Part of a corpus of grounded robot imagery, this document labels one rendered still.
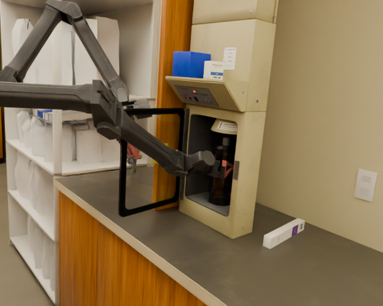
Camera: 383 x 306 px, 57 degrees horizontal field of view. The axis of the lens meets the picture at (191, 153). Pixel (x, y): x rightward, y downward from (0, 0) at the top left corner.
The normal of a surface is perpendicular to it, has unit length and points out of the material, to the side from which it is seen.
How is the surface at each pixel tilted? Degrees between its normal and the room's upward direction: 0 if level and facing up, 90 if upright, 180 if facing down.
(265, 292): 0
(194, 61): 90
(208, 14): 90
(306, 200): 90
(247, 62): 90
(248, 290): 0
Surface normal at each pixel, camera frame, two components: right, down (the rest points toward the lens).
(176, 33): 0.65, 0.21
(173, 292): -0.76, 0.08
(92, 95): 0.16, -0.46
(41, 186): 0.29, 0.12
